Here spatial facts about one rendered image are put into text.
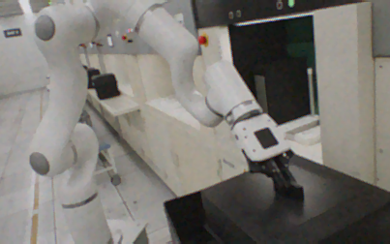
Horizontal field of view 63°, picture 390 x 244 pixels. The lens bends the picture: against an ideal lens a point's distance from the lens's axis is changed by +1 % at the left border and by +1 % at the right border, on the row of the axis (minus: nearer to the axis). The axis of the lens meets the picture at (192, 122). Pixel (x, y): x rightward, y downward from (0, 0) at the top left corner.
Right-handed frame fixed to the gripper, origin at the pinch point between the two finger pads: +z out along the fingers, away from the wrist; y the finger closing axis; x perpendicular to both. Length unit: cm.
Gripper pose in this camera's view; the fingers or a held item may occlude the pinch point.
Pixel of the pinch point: (284, 180)
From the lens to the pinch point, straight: 69.7
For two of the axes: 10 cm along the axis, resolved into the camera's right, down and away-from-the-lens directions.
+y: 8.9, -2.8, 3.6
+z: 4.2, 8.0, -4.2
